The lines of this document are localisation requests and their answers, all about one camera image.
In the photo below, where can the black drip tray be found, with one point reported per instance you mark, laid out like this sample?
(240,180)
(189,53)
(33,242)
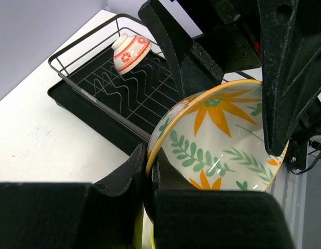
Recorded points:
(98,114)

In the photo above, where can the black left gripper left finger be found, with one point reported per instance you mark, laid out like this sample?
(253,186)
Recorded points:
(105,214)

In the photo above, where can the grey wire dish rack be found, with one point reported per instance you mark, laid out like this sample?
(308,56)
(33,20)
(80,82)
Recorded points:
(81,50)

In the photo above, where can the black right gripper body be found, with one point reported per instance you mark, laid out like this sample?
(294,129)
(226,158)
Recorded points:
(230,32)

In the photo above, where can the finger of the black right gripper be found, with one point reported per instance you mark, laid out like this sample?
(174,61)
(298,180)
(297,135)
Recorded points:
(290,33)
(192,68)

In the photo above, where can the orange patterned white bowl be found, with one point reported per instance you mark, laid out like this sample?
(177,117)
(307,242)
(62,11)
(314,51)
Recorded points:
(129,51)

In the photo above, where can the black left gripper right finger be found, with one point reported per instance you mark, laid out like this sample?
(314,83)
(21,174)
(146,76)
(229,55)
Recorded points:
(184,217)

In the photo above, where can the floral orange green bowl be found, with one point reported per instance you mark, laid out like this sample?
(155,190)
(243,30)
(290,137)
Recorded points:
(214,139)

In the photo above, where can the lime green bowl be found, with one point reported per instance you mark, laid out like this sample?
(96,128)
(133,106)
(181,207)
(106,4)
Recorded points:
(143,232)

